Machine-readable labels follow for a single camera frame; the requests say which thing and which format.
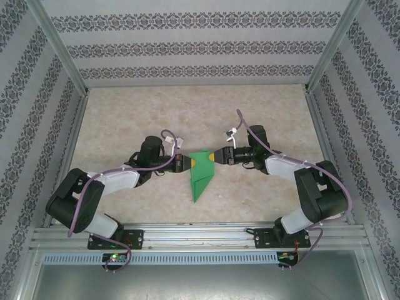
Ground green paper sheet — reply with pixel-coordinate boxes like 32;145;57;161
188;149;217;203

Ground grey sheet metal shelf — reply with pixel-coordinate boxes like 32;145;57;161
18;249;385;300

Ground aluminium mounting rail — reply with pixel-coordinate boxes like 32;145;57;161
31;221;369;251

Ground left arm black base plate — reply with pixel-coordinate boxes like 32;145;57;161
87;229;144;251

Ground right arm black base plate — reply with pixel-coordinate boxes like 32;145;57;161
254;227;312;250

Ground slotted grey cable duct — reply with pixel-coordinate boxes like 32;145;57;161
42;252;299;266

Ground aluminium frame post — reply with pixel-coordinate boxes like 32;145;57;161
26;0;89;94
303;0;366;94

